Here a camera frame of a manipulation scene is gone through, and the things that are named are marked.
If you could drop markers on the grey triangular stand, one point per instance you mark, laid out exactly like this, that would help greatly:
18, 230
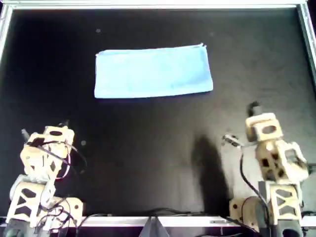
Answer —
154, 228

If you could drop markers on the aluminium table frame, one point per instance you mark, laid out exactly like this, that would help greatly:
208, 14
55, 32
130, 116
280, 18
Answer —
148, 6

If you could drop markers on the beige left robot arm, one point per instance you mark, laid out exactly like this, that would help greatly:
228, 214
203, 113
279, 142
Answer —
27, 197

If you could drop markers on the light blue cloth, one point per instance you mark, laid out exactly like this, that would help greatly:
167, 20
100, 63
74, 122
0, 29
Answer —
153, 71

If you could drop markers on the small metal frame latch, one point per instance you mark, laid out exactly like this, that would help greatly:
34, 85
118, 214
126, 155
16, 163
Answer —
220, 221

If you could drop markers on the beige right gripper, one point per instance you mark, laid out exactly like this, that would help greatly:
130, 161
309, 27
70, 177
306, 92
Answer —
256, 128

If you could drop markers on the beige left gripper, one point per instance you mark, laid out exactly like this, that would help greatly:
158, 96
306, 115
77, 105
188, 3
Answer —
65, 135

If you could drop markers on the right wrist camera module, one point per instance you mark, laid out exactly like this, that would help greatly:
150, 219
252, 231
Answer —
230, 140

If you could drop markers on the beige right robot arm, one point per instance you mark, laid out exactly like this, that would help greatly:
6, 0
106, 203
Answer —
284, 202

